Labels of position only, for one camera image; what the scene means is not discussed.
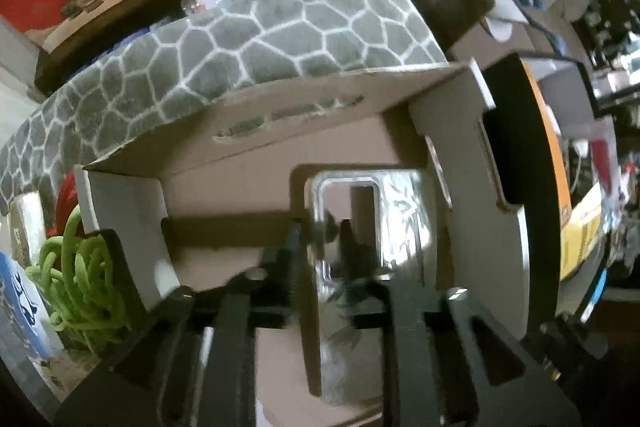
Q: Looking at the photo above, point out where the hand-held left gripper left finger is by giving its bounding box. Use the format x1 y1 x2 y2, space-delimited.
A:
55 222 308 427

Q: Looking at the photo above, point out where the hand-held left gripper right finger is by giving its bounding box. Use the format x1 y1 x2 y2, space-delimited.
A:
339 221 582 427

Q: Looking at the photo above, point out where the cardboard box with clear window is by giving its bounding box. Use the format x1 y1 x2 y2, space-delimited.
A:
74 59 531 427

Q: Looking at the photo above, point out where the blue face mask packet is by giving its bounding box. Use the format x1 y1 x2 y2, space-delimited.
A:
0 252 66 363

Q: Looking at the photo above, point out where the grey pebble pattern mat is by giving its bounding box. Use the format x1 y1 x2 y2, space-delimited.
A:
0 0 448 218

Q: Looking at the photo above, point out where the red round object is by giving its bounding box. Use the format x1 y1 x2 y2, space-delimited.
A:
54 172 85 240

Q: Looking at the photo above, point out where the yellow box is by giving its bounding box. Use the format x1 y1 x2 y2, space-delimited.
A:
559 182 607 282

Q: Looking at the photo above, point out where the small beige box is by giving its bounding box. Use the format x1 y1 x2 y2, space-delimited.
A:
9 192 49 269

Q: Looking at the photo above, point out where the green cord bundle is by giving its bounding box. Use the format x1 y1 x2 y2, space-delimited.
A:
25 204 133 353

